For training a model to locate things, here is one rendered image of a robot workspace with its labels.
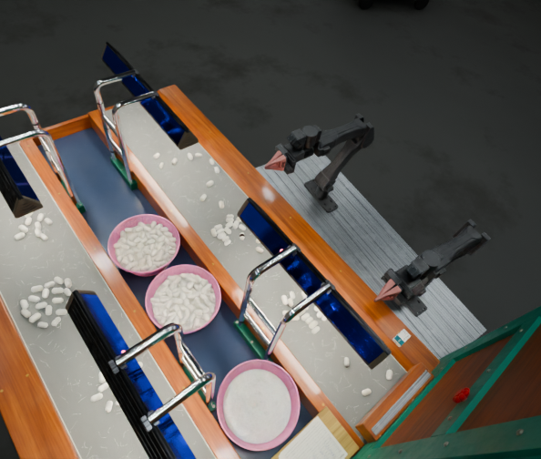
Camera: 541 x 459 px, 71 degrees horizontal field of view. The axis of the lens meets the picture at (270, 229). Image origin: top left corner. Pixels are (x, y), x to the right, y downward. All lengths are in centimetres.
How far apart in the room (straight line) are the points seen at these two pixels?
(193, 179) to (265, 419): 102
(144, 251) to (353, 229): 94
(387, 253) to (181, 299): 93
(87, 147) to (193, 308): 100
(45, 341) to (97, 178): 77
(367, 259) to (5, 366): 138
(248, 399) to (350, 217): 95
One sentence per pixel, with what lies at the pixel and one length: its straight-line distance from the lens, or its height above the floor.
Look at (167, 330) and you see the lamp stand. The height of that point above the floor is 112.
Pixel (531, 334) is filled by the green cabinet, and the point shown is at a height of 127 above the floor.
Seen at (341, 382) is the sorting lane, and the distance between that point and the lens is 142.
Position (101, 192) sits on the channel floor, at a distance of 183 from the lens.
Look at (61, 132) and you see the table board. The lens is 210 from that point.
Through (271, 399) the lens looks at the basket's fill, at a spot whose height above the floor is 73.
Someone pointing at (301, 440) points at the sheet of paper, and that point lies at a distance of 131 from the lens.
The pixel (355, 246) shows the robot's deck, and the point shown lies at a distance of 175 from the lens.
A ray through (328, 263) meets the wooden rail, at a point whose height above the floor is 77.
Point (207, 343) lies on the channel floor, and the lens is 144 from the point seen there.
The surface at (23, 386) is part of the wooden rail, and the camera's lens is 143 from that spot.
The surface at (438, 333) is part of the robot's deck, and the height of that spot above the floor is 67.
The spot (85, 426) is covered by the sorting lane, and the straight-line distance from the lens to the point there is 137.
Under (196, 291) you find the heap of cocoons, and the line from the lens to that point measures 146.
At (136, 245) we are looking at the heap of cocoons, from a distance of 158.
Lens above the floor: 206
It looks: 55 degrees down
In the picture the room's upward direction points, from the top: 15 degrees clockwise
